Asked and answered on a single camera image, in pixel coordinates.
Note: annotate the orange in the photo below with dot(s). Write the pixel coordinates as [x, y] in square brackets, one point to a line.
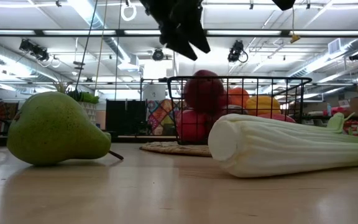
[238, 97]

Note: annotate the potted plant in patterned pot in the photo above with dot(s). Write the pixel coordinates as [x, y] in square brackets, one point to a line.
[89, 112]

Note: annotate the yellow bell pepper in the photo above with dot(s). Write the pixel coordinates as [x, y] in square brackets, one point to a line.
[263, 105]

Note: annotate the black ceiling fixture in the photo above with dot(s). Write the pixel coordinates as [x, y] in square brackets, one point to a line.
[356, 56]

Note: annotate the red pomegranate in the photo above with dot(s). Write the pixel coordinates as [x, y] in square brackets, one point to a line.
[204, 91]

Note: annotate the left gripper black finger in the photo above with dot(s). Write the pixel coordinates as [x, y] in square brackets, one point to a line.
[197, 31]
[176, 43]

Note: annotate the pink red item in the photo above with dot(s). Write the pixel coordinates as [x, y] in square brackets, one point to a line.
[337, 110]

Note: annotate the round woven placemat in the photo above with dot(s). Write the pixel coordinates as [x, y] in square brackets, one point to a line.
[172, 148]

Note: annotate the white ceiling air vent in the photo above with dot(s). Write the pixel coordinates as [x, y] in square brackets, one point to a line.
[334, 46]

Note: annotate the black aluminium table frame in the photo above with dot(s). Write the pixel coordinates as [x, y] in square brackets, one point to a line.
[141, 139]

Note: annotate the green pear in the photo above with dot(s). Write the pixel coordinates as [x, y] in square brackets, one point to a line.
[54, 130]

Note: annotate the yellow hanging tag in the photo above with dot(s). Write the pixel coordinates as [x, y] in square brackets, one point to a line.
[294, 39]

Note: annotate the round black overhead camera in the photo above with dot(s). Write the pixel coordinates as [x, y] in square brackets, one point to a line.
[158, 54]

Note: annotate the pale green celery bunch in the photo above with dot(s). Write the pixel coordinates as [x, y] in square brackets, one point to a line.
[275, 149]

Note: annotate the silver ceiling air duct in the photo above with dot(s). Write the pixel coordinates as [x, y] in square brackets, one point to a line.
[113, 46]

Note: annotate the colourful patchwork quilt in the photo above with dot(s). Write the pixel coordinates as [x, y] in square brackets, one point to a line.
[160, 116]

